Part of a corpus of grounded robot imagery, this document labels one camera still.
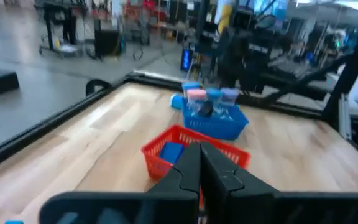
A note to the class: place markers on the silver aluminium extrusion bar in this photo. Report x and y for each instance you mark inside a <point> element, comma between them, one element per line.
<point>343,118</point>

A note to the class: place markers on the dark grey desk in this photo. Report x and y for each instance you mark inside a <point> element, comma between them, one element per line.
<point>294,70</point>

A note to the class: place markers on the lit computer case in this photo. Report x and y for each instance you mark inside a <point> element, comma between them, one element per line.
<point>186,59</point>

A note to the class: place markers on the pink capped hourglass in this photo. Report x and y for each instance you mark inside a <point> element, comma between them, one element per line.
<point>196,94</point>

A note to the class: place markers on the black capped hourglass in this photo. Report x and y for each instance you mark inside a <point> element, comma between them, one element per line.
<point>206,109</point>

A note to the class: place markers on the red plastic basket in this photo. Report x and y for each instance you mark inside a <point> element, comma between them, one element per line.
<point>154,168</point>

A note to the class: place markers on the purple capped hourglass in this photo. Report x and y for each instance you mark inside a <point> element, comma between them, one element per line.
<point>229,92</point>

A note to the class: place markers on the shelf with red bins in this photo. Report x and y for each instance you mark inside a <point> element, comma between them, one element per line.
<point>141,12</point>

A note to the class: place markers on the black computer tower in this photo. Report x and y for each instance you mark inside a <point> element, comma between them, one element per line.
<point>107,40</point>

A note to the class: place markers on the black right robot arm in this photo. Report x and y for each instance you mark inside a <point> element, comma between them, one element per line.
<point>241,56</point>

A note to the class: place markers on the blue plastic basket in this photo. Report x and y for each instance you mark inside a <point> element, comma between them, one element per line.
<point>216,127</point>

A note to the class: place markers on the black frame clamp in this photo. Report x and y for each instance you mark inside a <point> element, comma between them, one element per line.
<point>96,81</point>

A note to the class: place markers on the black rolling desk cart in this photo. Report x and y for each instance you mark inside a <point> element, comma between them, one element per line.
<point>57,18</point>

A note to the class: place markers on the teal and white cube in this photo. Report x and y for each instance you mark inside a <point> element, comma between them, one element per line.
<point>176,102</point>

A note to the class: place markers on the yellow background object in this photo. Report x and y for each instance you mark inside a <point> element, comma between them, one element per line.
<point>225,17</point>

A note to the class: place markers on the teal cylinder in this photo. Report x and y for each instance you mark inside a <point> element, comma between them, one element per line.
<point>14,222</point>

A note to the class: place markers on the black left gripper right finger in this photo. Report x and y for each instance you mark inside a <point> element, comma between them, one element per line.
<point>219,174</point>

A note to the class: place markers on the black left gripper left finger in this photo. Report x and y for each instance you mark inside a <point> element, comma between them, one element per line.
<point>185,177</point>

